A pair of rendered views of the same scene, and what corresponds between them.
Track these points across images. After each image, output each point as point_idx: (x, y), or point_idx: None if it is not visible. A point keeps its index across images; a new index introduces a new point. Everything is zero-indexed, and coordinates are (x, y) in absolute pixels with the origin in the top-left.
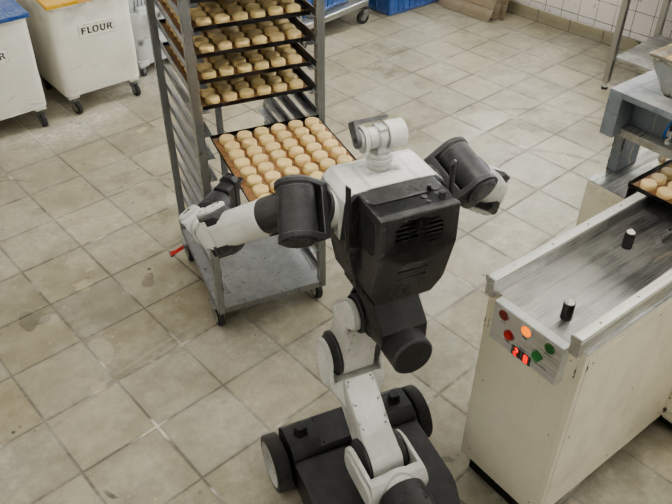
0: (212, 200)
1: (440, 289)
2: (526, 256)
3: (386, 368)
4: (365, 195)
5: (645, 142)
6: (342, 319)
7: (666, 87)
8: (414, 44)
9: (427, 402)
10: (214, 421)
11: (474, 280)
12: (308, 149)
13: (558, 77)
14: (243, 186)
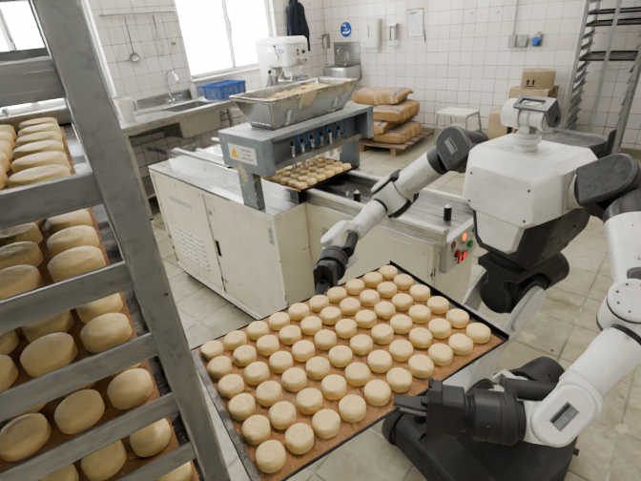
0: (503, 396)
1: (219, 429)
2: (408, 219)
3: (335, 468)
4: (584, 145)
5: (287, 162)
6: (528, 316)
7: (277, 122)
8: None
9: (368, 428)
10: None
11: (208, 403)
12: (299, 336)
13: None
14: (411, 394)
